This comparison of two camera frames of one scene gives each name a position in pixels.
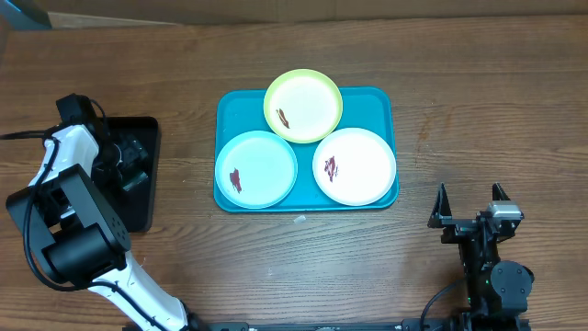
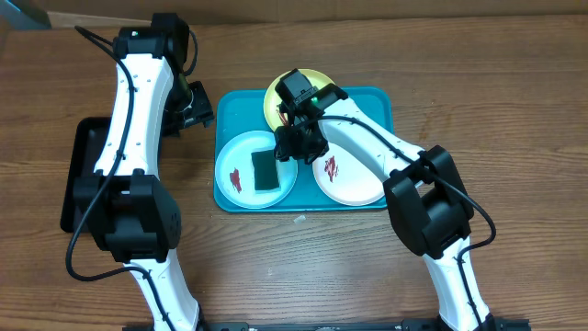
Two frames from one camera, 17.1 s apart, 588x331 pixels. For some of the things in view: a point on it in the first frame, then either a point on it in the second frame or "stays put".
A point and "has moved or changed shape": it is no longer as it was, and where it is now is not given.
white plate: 354,166 stays put
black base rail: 450,324 stays put
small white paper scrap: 299,219 stays put
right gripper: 457,228 -> 288,151
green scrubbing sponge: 141,177 has moved or changed shape
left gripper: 134,153 -> 202,112
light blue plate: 256,169 stays put
